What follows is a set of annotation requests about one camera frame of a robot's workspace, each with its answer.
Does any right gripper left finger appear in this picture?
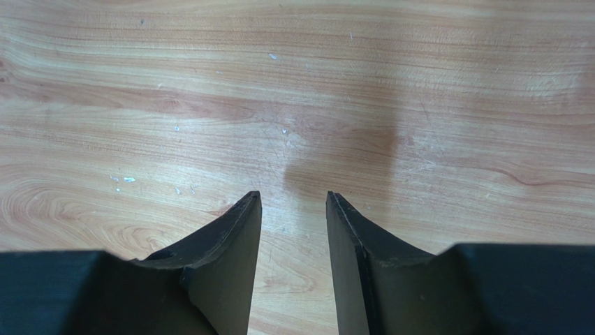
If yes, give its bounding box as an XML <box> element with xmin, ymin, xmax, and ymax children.
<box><xmin>139</xmin><ymin>191</ymin><xmax>262</xmax><ymax>334</ymax></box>

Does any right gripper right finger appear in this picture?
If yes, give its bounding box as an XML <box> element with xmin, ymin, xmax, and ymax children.
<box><xmin>325</xmin><ymin>191</ymin><xmax>434</xmax><ymax>334</ymax></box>

